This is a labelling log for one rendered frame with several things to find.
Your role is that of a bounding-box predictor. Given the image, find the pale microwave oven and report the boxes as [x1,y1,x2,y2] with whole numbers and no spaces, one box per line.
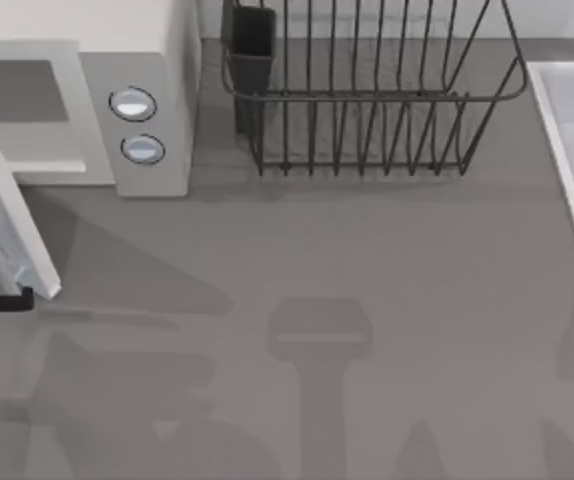
[0,0,203,199]

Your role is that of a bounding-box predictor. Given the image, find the round grey microwave knob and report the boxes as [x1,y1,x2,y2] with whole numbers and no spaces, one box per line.
[108,86,159,124]
[119,133,167,167]

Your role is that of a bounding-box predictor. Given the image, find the black cutlery holder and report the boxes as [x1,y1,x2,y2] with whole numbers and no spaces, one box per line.
[221,3,278,135]

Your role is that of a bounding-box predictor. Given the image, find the white microwave door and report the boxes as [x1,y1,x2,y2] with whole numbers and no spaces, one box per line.
[0,133,63,301]

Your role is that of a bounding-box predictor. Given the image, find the dark wire dish rack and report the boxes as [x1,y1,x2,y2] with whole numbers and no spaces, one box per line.
[220,0,528,178]

